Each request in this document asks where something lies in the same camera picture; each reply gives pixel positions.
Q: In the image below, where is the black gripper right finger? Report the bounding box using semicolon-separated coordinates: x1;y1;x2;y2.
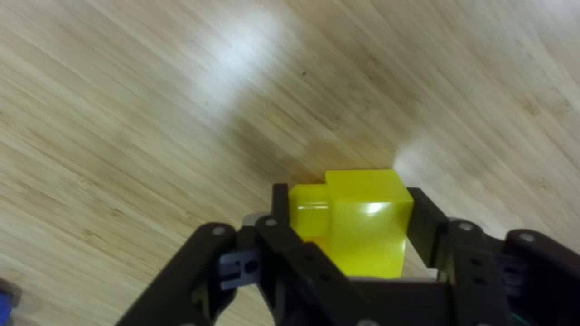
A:
405;187;580;326

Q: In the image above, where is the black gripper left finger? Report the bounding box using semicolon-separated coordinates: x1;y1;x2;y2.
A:
115;183;356;326

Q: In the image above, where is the yellow wide toy block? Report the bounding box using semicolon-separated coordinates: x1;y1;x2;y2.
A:
289;169;417;281

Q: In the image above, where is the blue wide toy block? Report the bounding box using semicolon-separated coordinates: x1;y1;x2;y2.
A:
0;288;15;326

